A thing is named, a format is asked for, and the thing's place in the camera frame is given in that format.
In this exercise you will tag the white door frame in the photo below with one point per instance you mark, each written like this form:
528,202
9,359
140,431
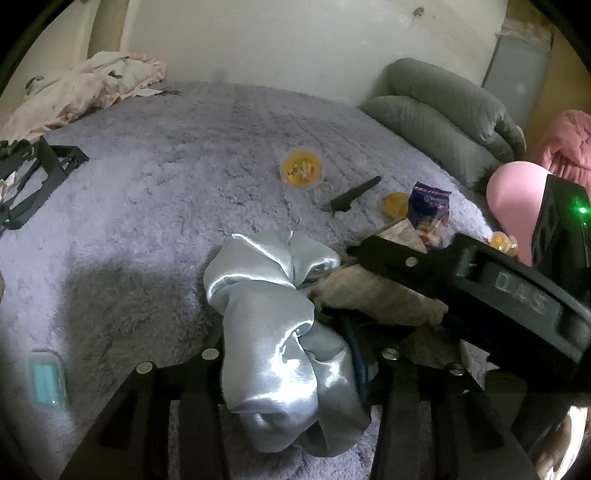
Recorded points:
113,27

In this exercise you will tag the blue snack bag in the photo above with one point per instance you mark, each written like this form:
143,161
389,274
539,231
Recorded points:
431,207

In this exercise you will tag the pink pillow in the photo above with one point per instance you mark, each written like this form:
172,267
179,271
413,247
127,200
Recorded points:
512,198

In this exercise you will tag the teal plastic case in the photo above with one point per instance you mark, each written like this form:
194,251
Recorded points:
47,381

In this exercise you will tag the small yellow jelly cup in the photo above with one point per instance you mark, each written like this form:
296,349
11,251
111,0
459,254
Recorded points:
396,205
501,242

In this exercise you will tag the pink quilted jacket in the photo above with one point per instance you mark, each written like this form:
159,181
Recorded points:
568,143

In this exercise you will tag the grey board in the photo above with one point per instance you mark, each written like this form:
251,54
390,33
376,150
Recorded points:
517,74

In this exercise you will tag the silver satin cloth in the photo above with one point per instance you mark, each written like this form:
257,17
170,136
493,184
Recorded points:
268,332

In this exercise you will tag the black utility knife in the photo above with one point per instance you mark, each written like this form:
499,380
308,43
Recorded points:
352,194

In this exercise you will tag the pink floral bedding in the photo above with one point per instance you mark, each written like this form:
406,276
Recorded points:
78,92

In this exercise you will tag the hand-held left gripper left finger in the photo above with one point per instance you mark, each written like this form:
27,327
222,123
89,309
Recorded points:
198,392

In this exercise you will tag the grey-green folded quilt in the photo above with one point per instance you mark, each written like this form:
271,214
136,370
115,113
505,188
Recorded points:
438,120

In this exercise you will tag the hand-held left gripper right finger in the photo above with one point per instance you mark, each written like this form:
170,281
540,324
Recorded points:
363,374

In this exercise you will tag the tan snack wrapper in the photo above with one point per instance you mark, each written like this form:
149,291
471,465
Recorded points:
402,233

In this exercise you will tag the purple fluffy blanket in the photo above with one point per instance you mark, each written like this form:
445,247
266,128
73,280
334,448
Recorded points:
161,194

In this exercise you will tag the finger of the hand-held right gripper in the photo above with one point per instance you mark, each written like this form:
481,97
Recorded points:
406,265

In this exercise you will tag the yellow lidded cup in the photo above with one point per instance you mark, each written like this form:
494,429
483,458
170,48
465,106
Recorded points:
302,167

